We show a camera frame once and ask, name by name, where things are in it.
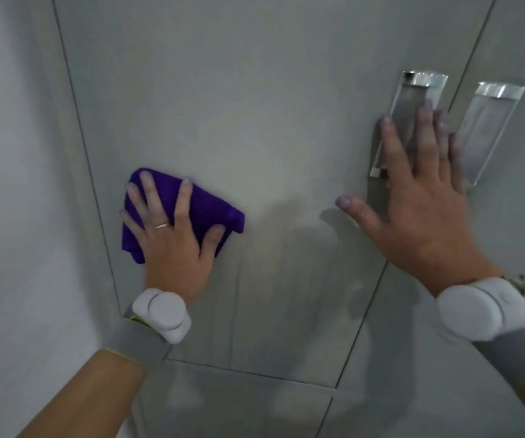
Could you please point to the person's right hand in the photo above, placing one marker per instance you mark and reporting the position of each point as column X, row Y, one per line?
column 431, row 232

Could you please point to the grey left wristband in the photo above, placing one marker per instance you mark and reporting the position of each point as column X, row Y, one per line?
column 139, row 344

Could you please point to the white right wrist tracker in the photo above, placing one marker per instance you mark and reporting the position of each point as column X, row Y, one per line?
column 477, row 310

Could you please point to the grey metal cabinet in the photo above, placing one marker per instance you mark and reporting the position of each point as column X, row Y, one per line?
column 267, row 86

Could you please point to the person's left hand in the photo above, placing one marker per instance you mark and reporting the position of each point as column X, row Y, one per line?
column 173, row 264

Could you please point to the white left wrist tracker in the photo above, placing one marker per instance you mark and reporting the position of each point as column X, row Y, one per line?
column 164, row 314

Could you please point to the purple cleaning cloth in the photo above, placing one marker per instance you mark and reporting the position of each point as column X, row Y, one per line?
column 207, row 209

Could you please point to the white wrist tracker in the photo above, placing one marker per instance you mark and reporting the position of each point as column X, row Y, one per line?
column 164, row 314
column 477, row 310

